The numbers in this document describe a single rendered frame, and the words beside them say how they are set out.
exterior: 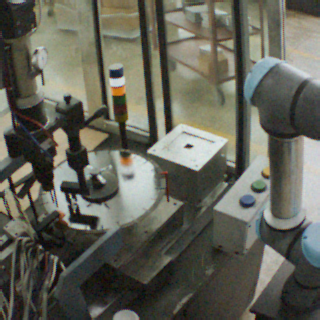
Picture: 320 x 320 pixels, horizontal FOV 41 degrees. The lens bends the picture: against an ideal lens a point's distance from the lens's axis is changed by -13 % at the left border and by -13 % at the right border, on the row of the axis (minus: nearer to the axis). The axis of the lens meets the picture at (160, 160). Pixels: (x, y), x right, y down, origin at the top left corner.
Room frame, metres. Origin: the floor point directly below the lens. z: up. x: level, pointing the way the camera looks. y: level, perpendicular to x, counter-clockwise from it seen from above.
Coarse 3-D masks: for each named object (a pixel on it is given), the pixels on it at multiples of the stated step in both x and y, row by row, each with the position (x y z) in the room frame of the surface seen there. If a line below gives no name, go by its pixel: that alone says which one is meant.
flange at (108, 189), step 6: (102, 174) 1.03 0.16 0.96; (108, 174) 1.03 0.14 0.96; (90, 180) 0.99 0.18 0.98; (108, 180) 1.00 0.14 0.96; (114, 180) 1.00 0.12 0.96; (96, 186) 0.97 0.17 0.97; (102, 186) 0.97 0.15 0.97; (108, 186) 0.98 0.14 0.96; (114, 186) 0.98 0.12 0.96; (96, 192) 0.95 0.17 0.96; (102, 192) 0.95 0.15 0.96; (108, 192) 0.95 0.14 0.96; (114, 192) 0.96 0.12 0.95; (90, 198) 0.94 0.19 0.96; (96, 198) 0.93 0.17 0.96; (102, 198) 0.94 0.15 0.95
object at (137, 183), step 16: (96, 160) 1.11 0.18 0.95; (112, 160) 1.10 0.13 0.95; (128, 160) 1.10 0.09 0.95; (144, 160) 1.09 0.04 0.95; (64, 176) 1.05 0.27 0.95; (128, 176) 1.02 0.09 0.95; (144, 176) 1.02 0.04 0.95; (48, 192) 0.98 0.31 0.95; (128, 192) 0.96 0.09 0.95; (144, 192) 0.95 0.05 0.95; (48, 208) 0.91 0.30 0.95; (64, 208) 0.91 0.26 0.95; (80, 208) 0.91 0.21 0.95; (96, 208) 0.90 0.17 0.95; (112, 208) 0.90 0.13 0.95; (128, 208) 0.90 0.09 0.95; (64, 224) 0.85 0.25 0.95; (80, 224) 0.85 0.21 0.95; (96, 224) 0.84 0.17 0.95; (112, 224) 0.84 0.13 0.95
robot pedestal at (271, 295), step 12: (288, 264) 0.80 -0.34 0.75; (276, 276) 0.76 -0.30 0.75; (288, 276) 0.75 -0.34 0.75; (264, 288) 0.73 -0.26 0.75; (276, 288) 0.72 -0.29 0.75; (264, 300) 0.68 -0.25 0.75; (276, 300) 0.67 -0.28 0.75; (252, 312) 0.65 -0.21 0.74; (264, 312) 0.64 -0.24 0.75; (276, 312) 0.63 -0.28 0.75; (288, 312) 0.62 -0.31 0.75; (300, 312) 0.61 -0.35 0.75; (312, 312) 0.59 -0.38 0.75
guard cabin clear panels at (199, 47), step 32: (64, 0) 1.71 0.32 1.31; (128, 0) 1.50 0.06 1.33; (192, 0) 1.33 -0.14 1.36; (224, 0) 1.26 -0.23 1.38; (256, 0) 1.20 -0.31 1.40; (64, 32) 1.72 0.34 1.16; (128, 32) 1.50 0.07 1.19; (192, 32) 1.34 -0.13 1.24; (224, 32) 1.27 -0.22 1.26; (256, 32) 1.20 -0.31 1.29; (64, 64) 1.74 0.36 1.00; (128, 64) 1.51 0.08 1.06; (192, 64) 1.35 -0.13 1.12; (224, 64) 1.27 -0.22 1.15; (0, 96) 1.94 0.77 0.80; (128, 96) 1.52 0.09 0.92; (160, 96) 1.43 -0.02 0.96; (192, 96) 1.35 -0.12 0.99; (224, 96) 1.28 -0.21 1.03; (160, 128) 1.44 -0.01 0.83; (224, 128) 1.28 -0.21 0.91; (256, 128) 1.20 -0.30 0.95
